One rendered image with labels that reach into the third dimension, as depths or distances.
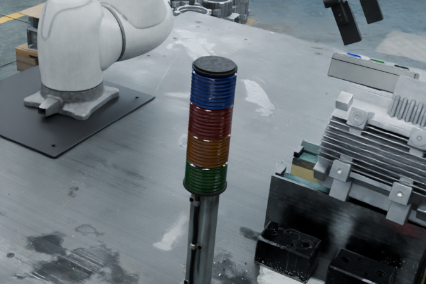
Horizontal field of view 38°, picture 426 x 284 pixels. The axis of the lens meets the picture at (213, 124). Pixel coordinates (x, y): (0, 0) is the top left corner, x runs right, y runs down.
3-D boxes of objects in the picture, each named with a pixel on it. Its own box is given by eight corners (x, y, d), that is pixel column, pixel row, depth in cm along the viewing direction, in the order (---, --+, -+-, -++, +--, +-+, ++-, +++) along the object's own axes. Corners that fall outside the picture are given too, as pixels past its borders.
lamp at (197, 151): (235, 154, 88) (238, 127, 85) (215, 173, 83) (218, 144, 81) (199, 142, 90) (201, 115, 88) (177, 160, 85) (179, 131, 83)
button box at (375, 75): (413, 97, 126) (421, 73, 126) (409, 97, 120) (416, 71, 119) (334, 77, 133) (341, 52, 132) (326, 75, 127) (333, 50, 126)
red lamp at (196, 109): (238, 127, 85) (241, 98, 83) (218, 144, 81) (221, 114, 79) (201, 115, 88) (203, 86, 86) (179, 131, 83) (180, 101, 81)
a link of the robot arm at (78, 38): (26, 77, 155) (19, -8, 145) (83, 59, 167) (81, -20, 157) (66, 98, 146) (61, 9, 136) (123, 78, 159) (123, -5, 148)
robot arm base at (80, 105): (11, 110, 151) (9, 90, 148) (63, 79, 169) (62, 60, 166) (74, 128, 145) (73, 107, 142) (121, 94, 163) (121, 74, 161)
